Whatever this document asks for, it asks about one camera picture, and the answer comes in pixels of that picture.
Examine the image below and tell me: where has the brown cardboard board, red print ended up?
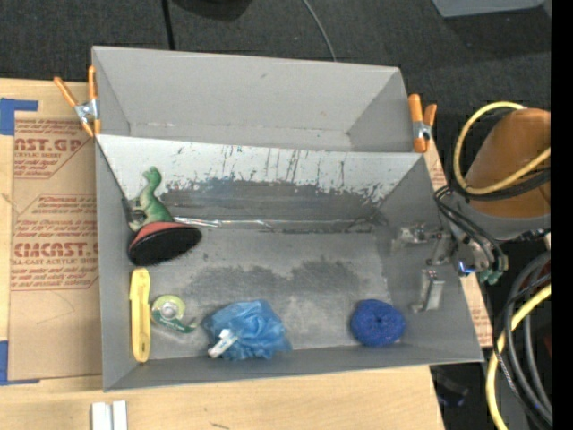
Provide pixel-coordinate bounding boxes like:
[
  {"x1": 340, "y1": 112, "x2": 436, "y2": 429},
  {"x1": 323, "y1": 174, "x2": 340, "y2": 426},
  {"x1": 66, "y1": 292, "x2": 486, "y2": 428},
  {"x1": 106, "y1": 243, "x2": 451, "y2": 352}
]
[{"x1": 0, "y1": 77, "x2": 495, "y2": 383}]

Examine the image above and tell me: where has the red and black round disc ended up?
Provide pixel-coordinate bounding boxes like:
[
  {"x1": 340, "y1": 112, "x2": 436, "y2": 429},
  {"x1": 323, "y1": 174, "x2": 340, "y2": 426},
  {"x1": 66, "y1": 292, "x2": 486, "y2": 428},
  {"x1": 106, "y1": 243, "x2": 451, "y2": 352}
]
[{"x1": 127, "y1": 220, "x2": 203, "y2": 267}]

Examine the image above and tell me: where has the grey metal bin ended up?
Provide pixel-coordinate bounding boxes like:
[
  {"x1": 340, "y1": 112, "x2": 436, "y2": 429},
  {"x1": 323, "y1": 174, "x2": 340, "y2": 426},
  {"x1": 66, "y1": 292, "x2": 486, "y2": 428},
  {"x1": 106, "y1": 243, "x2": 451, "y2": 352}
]
[{"x1": 90, "y1": 46, "x2": 486, "y2": 393}]

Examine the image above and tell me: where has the blue round scrubber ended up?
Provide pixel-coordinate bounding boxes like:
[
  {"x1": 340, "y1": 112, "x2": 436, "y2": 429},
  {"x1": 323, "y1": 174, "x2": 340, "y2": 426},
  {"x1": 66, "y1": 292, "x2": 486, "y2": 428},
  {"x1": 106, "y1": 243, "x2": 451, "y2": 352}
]
[{"x1": 349, "y1": 298, "x2": 408, "y2": 348}]

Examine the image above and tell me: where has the green tape dispenser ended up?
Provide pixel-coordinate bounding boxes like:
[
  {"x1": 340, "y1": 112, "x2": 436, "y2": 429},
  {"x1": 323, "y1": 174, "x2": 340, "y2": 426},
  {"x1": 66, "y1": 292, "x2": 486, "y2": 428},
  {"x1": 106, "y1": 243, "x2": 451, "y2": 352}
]
[{"x1": 150, "y1": 294, "x2": 199, "y2": 335}]

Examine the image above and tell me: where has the yellow flat plastic tool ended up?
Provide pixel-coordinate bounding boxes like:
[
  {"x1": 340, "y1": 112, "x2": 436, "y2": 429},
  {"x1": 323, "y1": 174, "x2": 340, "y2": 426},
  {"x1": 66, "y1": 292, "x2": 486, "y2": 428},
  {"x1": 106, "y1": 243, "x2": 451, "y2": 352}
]
[{"x1": 129, "y1": 267, "x2": 152, "y2": 364}]

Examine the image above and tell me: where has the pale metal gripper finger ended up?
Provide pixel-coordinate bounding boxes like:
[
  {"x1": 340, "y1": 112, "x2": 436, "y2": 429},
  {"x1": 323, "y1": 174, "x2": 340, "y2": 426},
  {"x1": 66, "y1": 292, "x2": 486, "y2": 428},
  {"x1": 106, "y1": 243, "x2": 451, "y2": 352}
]
[
  {"x1": 409, "y1": 268, "x2": 447, "y2": 314},
  {"x1": 390, "y1": 223, "x2": 443, "y2": 254}
]

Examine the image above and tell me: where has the blue mesh bath sponge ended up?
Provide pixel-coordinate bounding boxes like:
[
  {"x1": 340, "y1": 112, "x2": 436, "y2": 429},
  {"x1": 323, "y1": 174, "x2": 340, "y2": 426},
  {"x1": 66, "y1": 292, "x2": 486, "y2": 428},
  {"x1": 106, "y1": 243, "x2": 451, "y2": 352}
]
[{"x1": 201, "y1": 298, "x2": 293, "y2": 362}]

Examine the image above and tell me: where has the green toy dinosaur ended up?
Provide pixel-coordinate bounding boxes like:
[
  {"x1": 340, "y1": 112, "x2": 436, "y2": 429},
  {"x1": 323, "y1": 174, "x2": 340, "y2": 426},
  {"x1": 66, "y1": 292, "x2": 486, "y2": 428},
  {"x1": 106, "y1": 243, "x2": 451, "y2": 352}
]
[{"x1": 128, "y1": 165, "x2": 176, "y2": 233}]

